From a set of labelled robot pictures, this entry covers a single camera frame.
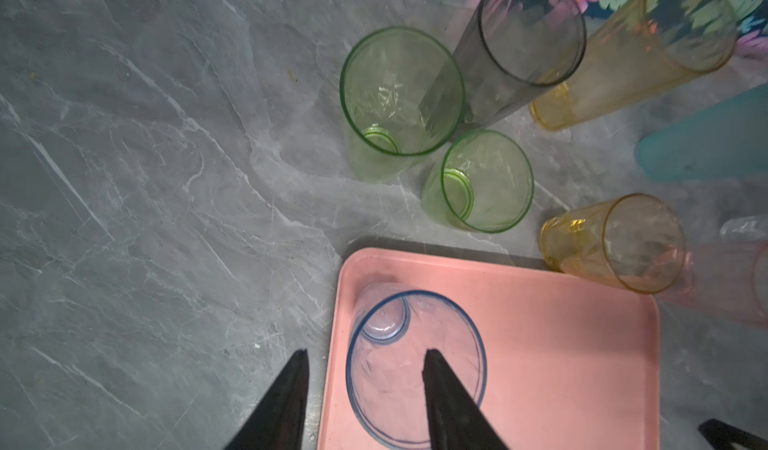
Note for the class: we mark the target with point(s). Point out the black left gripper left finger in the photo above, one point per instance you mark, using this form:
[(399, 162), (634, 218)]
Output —
[(277, 422)]

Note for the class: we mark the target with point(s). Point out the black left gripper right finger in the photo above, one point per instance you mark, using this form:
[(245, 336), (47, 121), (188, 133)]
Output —
[(454, 419)]

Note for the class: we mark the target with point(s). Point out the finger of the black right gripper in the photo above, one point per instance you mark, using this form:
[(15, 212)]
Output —
[(722, 436)]

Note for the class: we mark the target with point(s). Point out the clear blue tall glass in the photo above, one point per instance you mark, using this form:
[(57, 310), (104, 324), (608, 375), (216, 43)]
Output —
[(394, 325)]

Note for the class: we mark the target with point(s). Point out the tall green glass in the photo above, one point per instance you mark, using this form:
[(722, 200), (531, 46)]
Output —
[(402, 95)]

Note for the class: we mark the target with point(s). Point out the tall grey smoky glass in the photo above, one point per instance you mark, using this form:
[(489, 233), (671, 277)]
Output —
[(511, 52)]

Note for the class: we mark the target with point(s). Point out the pink plastic tray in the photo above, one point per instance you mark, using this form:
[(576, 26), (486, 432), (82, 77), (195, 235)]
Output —
[(571, 364)]

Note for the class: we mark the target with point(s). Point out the short pink glass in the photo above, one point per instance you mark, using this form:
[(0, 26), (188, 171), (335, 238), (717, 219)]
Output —
[(727, 278)]

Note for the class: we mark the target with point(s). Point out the short yellow glass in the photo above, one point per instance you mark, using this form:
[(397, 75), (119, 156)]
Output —
[(634, 243)]

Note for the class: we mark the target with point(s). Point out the short green glass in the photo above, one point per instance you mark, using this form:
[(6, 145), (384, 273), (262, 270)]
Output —
[(483, 184)]

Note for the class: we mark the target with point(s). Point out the teal frosted glass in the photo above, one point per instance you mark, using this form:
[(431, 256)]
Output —
[(725, 141)]

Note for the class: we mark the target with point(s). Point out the tall yellow glass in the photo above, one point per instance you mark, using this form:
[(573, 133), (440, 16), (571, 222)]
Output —
[(644, 49)]

